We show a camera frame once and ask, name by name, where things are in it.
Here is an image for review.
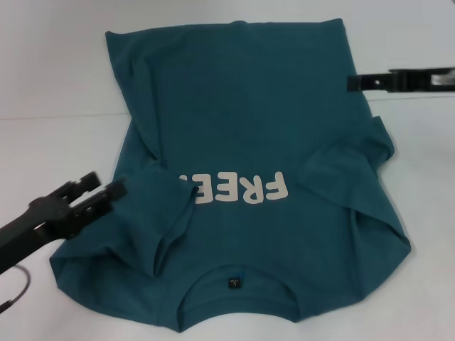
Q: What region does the silver plug with dark cable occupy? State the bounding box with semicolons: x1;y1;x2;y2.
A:
0;264;32;310

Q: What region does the teal t-shirt with FREE print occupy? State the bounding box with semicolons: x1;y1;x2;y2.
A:
48;17;412;333

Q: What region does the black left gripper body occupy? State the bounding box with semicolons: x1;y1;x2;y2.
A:
0;190;87;275

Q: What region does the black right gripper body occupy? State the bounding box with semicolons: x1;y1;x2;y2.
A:
388;65;455;94

